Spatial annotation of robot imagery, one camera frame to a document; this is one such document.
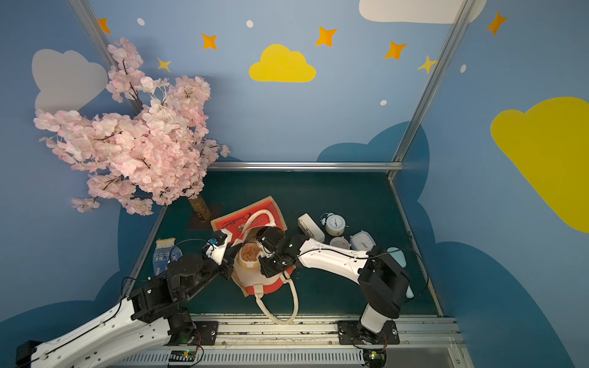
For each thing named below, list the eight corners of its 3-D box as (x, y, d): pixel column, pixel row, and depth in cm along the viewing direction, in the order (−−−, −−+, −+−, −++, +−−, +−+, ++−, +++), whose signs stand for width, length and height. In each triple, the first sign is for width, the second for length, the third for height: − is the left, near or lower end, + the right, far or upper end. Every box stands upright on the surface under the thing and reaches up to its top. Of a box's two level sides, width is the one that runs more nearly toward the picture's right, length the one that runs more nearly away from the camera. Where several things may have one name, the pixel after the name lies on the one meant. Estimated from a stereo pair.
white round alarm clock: (330, 239, 97) (331, 236, 95) (317, 218, 104) (318, 215, 102) (349, 231, 100) (350, 228, 98) (336, 211, 106) (336, 208, 104)
